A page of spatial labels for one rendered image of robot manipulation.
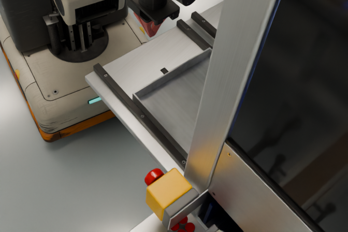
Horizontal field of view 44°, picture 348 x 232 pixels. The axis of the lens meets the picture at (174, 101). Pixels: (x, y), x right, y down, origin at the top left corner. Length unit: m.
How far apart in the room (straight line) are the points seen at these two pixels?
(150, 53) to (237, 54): 0.68
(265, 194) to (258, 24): 0.29
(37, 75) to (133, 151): 0.55
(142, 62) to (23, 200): 1.01
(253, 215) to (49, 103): 1.25
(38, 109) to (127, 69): 0.77
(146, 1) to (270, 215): 0.45
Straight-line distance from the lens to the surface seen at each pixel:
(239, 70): 0.54
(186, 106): 1.08
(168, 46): 1.21
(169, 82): 1.12
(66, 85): 1.88
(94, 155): 2.01
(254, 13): 0.48
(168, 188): 0.81
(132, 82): 1.12
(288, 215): 0.66
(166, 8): 0.87
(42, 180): 1.99
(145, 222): 0.94
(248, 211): 0.75
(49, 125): 1.88
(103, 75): 1.11
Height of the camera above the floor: 1.77
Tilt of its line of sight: 55 degrees down
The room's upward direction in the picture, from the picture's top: 8 degrees clockwise
